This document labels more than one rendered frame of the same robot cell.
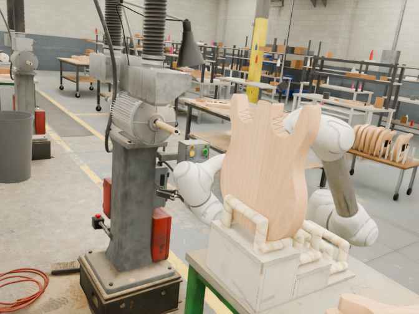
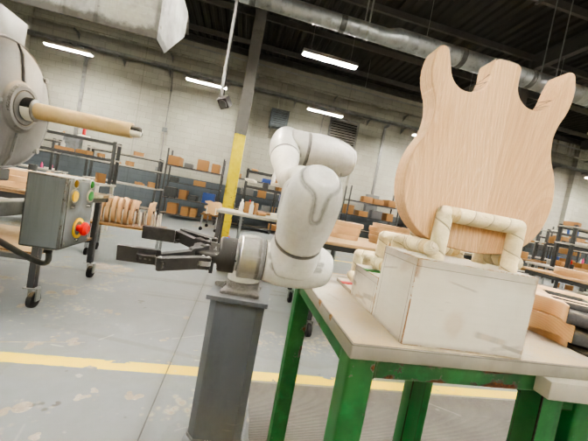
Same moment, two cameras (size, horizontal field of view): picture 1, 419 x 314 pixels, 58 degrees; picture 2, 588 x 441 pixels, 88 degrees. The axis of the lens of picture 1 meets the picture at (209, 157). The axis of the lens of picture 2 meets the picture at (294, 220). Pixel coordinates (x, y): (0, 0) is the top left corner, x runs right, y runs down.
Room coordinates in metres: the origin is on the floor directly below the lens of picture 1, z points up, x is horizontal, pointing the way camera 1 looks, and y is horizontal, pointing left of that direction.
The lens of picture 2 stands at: (1.11, 0.60, 1.16)
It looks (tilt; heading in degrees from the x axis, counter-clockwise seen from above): 3 degrees down; 295
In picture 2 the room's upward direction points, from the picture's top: 10 degrees clockwise
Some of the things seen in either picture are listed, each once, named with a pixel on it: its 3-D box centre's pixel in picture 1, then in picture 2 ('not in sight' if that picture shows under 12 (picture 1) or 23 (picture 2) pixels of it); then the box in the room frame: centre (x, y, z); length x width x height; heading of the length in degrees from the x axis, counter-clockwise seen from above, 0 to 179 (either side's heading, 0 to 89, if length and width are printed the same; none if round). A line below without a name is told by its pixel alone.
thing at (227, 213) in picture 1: (227, 213); (439, 235); (1.11, -0.08, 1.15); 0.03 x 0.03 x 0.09
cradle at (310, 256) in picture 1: (307, 257); not in sight; (1.07, -0.34, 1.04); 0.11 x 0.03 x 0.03; 125
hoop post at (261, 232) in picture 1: (260, 237); (512, 248); (0.97, -0.17, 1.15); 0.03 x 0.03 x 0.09
